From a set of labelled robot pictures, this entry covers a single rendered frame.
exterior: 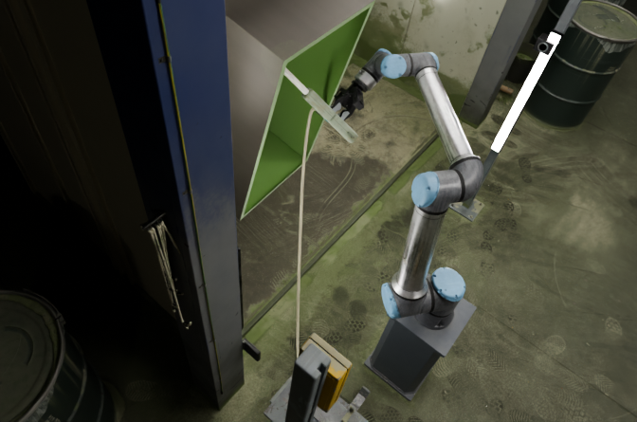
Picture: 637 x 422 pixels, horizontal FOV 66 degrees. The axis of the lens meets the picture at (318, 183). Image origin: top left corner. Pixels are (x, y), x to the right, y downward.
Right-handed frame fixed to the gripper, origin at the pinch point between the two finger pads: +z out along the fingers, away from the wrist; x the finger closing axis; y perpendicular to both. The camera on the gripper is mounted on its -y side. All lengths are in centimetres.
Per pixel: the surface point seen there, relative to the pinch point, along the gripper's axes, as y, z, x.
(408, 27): 170, -109, -88
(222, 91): -76, 18, 68
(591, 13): 105, -205, -162
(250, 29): -4, -2, 52
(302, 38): -7.3, -13.5, 36.4
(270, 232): 82, 72, -68
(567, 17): 2, -115, -58
